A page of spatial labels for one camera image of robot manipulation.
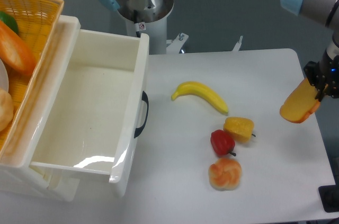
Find black drawer handle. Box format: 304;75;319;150
134;91;149;138

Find yellow banana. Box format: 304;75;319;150
171;81;229;115

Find black device at table edge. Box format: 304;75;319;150
318;185;338;213

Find orange baguette bread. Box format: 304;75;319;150
1;21;37;76

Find orange toast bread slice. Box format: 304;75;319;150
280;78;320;123

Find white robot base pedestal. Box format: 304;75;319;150
98;0;174;55

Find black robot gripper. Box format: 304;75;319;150
304;55;338;102

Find white metal mounting bracket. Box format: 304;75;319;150
166;33;189;55

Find round beige bun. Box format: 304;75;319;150
0;88;14;131

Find white drawer cabinet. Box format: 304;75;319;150
1;15;81;201

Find yellow woven basket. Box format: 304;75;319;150
1;0;64;153

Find open upper white drawer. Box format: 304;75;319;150
31;30;149;197

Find knotted bread roll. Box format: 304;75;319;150
208;158;242;191

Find red bell pepper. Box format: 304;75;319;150
210;130;236;156

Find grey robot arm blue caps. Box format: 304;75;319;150
280;0;338;101

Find green pepper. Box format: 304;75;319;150
0;11;19;35

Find yellow bell pepper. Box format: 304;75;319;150
223;117;254;144

